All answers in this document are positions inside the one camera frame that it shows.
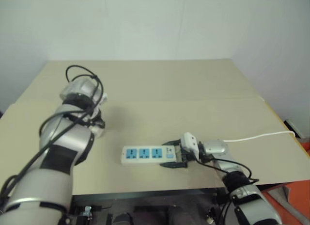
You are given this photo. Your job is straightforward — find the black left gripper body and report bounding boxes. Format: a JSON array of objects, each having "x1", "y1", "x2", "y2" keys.
[{"x1": 83, "y1": 111, "x2": 106, "y2": 129}]

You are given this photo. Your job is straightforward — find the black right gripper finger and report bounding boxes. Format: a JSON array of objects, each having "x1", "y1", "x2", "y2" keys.
[
  {"x1": 158, "y1": 161, "x2": 189, "y2": 169},
  {"x1": 161, "y1": 138, "x2": 183, "y2": 147}
]

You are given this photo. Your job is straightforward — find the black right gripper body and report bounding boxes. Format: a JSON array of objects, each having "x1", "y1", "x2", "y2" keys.
[{"x1": 178, "y1": 144, "x2": 196, "y2": 164}]

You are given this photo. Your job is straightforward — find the white power strip blue sockets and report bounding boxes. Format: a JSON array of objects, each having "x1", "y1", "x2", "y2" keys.
[{"x1": 121, "y1": 145, "x2": 179, "y2": 165}]

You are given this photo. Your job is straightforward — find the small dark rounded shape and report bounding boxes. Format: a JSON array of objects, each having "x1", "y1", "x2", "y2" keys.
[{"x1": 113, "y1": 212, "x2": 134, "y2": 225}]

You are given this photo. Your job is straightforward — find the orange object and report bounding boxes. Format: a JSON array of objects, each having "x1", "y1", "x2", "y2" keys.
[{"x1": 300, "y1": 137, "x2": 310, "y2": 160}]

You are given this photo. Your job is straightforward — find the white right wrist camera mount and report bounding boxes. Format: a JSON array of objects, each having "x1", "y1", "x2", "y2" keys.
[{"x1": 180, "y1": 131, "x2": 200, "y2": 158}]

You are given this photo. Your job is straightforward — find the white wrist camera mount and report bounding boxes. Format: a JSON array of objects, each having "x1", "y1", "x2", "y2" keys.
[
  {"x1": 95, "y1": 93, "x2": 109, "y2": 114},
  {"x1": 180, "y1": 131, "x2": 200, "y2": 158}
]

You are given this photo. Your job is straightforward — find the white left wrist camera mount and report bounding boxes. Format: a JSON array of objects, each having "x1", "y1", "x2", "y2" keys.
[{"x1": 95, "y1": 93, "x2": 109, "y2": 114}]

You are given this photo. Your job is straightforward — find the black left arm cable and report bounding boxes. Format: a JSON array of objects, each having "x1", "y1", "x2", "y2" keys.
[{"x1": 0, "y1": 64, "x2": 105, "y2": 212}]

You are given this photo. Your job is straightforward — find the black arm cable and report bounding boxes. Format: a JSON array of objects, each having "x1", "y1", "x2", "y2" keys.
[
  {"x1": 0, "y1": 64, "x2": 105, "y2": 212},
  {"x1": 193, "y1": 157, "x2": 260, "y2": 223}
]

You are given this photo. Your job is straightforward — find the black table frame bar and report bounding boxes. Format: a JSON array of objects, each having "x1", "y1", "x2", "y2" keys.
[{"x1": 72, "y1": 187, "x2": 228, "y2": 202}]

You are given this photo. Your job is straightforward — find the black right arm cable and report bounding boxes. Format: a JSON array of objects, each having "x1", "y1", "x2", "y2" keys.
[{"x1": 193, "y1": 157, "x2": 260, "y2": 223}]

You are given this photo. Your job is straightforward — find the white power strip cable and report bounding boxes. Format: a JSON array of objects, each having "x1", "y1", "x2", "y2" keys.
[{"x1": 222, "y1": 130, "x2": 296, "y2": 143}]

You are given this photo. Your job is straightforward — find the silver metal bracket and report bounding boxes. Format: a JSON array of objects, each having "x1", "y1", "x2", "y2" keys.
[{"x1": 82, "y1": 205, "x2": 93, "y2": 218}]

